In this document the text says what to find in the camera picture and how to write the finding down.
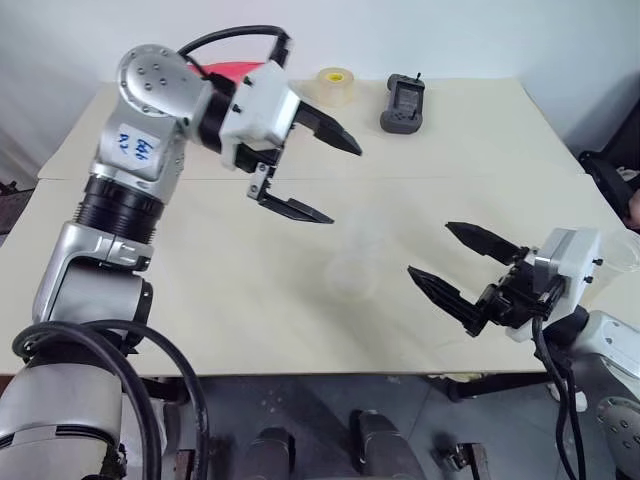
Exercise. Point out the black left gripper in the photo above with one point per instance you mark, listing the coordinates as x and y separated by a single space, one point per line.
260 157

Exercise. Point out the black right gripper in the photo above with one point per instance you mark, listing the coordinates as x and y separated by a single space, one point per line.
515 300

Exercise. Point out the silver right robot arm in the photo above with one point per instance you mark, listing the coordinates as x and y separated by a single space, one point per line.
610 350

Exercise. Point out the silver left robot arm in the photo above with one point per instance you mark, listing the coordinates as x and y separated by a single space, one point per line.
125 160

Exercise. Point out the clear tape roll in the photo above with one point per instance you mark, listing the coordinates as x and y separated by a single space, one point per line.
337 86

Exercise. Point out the clear plastic cup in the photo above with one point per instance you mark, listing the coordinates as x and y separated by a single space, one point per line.
350 275

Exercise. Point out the black handheld remote controller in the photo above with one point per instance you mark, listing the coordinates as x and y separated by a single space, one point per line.
404 105

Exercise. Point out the red round plastic stool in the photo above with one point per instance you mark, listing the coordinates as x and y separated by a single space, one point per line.
230 70

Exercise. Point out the black chair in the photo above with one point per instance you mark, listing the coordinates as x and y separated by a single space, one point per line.
602 172

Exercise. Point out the bystander person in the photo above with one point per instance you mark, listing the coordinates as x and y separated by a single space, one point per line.
635 206

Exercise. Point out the dark metal clamp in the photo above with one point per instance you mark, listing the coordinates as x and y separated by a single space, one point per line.
462 457

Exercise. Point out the dark rounded shape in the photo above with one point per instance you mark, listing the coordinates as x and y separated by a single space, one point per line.
382 445
270 455

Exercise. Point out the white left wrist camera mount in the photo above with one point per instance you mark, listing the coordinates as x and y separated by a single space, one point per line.
260 110

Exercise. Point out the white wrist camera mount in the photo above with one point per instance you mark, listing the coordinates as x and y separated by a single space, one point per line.
570 260
260 110

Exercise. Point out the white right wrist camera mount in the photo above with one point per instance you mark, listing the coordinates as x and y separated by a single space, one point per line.
570 260

